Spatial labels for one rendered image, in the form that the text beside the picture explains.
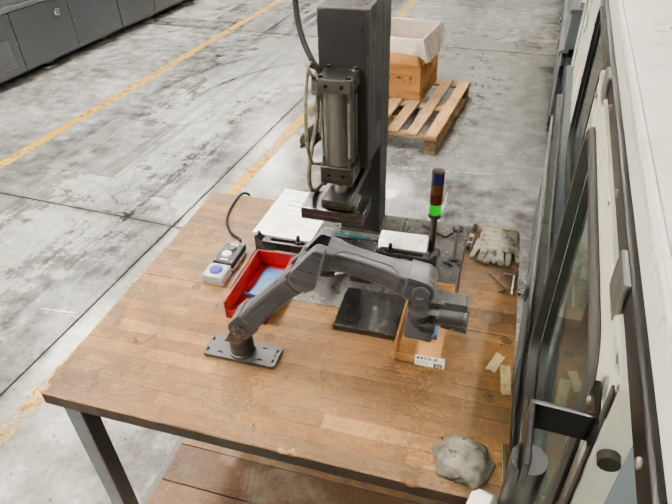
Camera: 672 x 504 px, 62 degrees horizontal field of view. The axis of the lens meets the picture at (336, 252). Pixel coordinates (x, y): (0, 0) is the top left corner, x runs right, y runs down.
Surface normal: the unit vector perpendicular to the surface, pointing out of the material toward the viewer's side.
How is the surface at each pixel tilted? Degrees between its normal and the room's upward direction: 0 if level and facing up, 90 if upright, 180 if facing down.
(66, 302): 0
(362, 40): 90
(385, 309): 0
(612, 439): 90
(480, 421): 0
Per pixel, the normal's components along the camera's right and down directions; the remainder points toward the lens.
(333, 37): -0.28, 0.58
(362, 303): -0.03, -0.80
